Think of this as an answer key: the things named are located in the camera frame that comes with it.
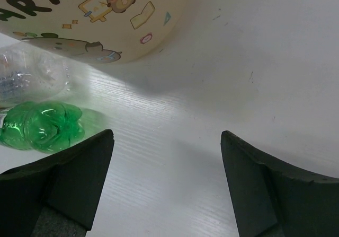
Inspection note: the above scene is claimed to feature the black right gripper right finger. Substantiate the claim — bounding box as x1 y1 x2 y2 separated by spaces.
221 131 338 236

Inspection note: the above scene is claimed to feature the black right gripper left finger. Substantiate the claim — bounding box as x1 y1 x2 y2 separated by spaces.
1 129 114 236

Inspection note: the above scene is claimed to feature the cream cartoon capybara bin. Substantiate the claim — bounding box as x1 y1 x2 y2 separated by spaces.
1 0 187 65

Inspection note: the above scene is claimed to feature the green plastic bottle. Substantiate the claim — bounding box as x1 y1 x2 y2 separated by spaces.
0 101 101 153

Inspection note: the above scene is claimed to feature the clear bottle blue white label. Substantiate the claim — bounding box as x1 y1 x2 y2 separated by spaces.
1 43 70 108

